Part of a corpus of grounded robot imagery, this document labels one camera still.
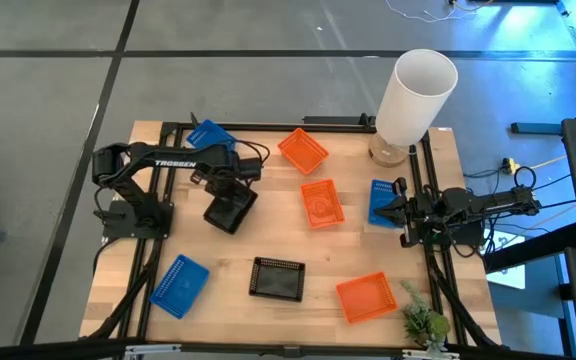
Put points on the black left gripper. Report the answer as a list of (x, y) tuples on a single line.
[(225, 184)]

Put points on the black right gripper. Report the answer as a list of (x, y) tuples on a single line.
[(412, 212)]

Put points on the blue plastic basket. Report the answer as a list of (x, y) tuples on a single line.
[(379, 195), (180, 286), (208, 134)]

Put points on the black plastic basket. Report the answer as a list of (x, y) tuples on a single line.
[(277, 280), (228, 216)]

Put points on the orange plastic basket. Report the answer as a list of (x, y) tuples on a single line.
[(366, 297), (303, 150), (322, 205)]

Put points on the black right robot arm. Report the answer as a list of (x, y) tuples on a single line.
[(493, 202)]

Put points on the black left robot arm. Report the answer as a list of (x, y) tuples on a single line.
[(168, 160)]

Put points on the wooden lamp base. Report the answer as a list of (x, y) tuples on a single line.
[(385, 157)]

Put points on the small green artificial plant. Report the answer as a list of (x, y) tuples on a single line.
[(423, 320)]

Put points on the white cylindrical lamp shade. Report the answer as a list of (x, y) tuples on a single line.
[(413, 100)]

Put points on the yellow power plug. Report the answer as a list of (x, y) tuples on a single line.
[(509, 165)]

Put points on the dark floor bar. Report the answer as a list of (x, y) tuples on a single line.
[(535, 128)]

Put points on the black crossbar with silver brackets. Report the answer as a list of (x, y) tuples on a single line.
[(43, 350)]

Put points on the black aluminium table frame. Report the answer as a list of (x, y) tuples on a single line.
[(268, 126)]

